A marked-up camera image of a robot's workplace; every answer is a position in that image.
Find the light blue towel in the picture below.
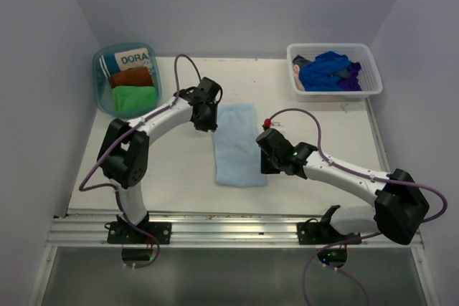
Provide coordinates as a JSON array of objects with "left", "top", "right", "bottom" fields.
[{"left": 212, "top": 103, "right": 267, "bottom": 188}]

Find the green microfiber towel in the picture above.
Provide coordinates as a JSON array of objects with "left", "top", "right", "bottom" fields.
[{"left": 112, "top": 86, "right": 157, "bottom": 111}]

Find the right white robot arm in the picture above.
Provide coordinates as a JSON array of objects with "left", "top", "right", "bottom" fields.
[{"left": 255, "top": 128, "right": 430, "bottom": 245}]

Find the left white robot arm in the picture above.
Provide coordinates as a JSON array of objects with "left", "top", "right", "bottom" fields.
[{"left": 98, "top": 77, "right": 222, "bottom": 244}]

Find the brown rolled towel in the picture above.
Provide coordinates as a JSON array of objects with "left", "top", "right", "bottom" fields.
[{"left": 108, "top": 67, "right": 154, "bottom": 88}]

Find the blue plastic tub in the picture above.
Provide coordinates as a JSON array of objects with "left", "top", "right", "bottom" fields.
[{"left": 92, "top": 42, "right": 162, "bottom": 118}]

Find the dark blue towel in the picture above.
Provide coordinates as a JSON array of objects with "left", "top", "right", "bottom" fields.
[{"left": 299, "top": 51, "right": 351, "bottom": 92}]

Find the pink towel in basket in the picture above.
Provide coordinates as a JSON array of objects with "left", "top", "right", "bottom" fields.
[{"left": 293, "top": 64, "right": 305, "bottom": 92}]

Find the white plastic basket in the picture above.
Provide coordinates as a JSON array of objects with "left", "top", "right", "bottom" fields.
[{"left": 286, "top": 43, "right": 383, "bottom": 102}]

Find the dark grey towel in basket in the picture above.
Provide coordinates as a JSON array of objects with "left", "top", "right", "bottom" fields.
[{"left": 292, "top": 55, "right": 311, "bottom": 67}]

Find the Dora printed rolled towel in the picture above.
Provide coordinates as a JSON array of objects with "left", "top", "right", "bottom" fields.
[{"left": 98, "top": 47, "right": 152, "bottom": 78}]

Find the purple towel in basket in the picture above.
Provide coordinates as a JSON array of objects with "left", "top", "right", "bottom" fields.
[{"left": 338, "top": 62, "right": 362, "bottom": 92}]

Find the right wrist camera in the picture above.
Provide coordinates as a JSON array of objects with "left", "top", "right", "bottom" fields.
[{"left": 262, "top": 118, "right": 284, "bottom": 131}]

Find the aluminium mounting rail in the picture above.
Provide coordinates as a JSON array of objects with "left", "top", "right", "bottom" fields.
[{"left": 46, "top": 210, "right": 427, "bottom": 249}]

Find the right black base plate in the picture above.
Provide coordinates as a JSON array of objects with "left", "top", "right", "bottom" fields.
[{"left": 296, "top": 219, "right": 361, "bottom": 245}]

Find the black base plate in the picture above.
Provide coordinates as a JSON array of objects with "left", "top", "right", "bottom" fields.
[
  {"left": 104, "top": 220, "right": 172, "bottom": 244},
  {"left": 296, "top": 219, "right": 361, "bottom": 245}
]

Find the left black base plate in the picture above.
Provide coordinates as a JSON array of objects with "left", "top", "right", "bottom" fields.
[{"left": 104, "top": 220, "right": 172, "bottom": 244}]

